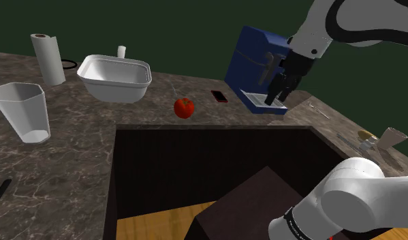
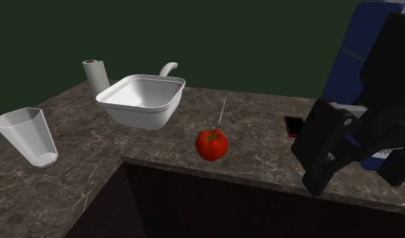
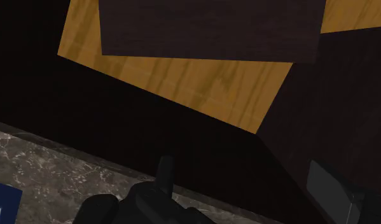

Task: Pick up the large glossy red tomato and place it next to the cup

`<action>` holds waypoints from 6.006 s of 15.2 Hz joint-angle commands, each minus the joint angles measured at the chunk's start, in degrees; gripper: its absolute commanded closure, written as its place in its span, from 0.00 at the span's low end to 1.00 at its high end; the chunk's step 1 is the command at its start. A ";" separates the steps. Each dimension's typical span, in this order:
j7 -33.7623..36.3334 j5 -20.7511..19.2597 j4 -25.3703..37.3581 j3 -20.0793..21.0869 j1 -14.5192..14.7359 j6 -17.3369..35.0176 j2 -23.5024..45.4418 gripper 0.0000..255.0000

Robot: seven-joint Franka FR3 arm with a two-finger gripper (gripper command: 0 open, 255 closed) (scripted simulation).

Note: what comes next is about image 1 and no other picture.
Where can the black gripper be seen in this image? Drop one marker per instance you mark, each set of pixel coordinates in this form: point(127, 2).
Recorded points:
point(297, 66)

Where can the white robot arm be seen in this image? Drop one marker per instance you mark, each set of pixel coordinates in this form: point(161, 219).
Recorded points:
point(356, 196)

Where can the silver fork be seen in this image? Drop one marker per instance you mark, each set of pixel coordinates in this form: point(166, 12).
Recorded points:
point(318, 110)

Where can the blue coffee machine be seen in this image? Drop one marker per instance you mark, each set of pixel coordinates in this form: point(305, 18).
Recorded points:
point(246, 64)

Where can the red-edged black phone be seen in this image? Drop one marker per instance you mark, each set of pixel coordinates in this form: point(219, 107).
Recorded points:
point(219, 96)

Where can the grey table knife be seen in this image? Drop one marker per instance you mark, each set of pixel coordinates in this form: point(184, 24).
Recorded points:
point(349, 144)

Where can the red tomato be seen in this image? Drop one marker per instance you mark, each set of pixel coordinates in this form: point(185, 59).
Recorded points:
point(183, 108)

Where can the thin silver knife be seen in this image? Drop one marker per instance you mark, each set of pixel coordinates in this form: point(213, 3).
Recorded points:
point(174, 91)

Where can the dark robot stand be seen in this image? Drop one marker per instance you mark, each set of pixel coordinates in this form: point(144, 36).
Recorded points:
point(246, 206)

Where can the beige cup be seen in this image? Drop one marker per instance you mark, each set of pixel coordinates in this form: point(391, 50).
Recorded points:
point(391, 138)

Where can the small white cylinder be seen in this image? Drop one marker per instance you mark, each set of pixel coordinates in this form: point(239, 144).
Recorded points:
point(121, 51)

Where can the white rectangular basin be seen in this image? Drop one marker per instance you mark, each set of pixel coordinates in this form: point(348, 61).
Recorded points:
point(115, 78)

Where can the white paper towel roll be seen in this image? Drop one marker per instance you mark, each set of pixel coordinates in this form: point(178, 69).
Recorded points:
point(50, 60)

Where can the large white cup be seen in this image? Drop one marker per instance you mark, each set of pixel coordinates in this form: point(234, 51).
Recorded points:
point(24, 111)

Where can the black bar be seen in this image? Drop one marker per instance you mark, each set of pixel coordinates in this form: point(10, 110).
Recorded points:
point(0, 192)

